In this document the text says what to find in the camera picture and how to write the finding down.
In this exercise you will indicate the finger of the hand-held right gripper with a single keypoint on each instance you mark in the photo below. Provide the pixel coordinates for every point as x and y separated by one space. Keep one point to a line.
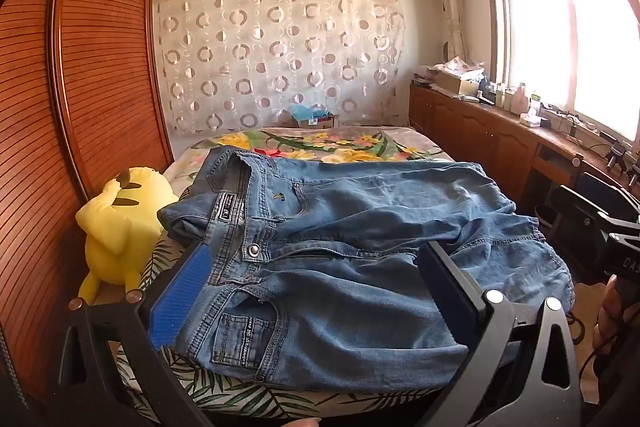
580 207

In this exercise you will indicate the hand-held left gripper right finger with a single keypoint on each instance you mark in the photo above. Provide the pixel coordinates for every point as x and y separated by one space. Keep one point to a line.
445 292

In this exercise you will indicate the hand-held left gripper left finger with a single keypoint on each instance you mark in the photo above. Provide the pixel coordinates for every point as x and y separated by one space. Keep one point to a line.
176 302

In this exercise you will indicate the blue denim pants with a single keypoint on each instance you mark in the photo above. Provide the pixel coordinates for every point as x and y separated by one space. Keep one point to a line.
350 257

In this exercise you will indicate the person's right hand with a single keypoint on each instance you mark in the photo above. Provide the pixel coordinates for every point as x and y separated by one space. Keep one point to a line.
607 304

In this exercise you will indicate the person's left hand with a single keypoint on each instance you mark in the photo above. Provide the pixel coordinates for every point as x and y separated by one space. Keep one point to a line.
302 423

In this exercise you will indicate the black tripod stand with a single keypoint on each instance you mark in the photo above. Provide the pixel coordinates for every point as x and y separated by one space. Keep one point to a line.
620 159

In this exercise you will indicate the yellow plush toy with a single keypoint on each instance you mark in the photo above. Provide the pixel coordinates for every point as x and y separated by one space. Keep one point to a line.
125 227

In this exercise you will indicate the white tissue box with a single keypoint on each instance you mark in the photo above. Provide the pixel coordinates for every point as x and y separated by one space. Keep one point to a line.
532 121

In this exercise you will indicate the wooden sideboard cabinet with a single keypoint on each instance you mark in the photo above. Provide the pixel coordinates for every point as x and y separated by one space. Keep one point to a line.
480 132

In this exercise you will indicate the floral blanket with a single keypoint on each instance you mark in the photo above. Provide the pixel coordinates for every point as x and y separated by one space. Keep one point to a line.
350 148

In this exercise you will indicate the open cardboard box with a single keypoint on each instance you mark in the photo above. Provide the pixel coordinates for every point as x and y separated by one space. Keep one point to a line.
457 83

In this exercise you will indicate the wooden framed window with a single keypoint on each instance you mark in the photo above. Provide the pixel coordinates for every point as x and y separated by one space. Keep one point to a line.
575 32

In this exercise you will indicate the small cardboard box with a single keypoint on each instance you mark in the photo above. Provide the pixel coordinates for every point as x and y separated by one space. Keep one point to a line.
322 123

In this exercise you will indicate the wooden slatted wardrobe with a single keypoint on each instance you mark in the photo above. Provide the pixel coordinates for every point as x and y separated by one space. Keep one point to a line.
100 82

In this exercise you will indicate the circle patterned lace curtain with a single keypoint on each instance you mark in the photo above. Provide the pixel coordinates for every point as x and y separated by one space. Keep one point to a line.
275 47

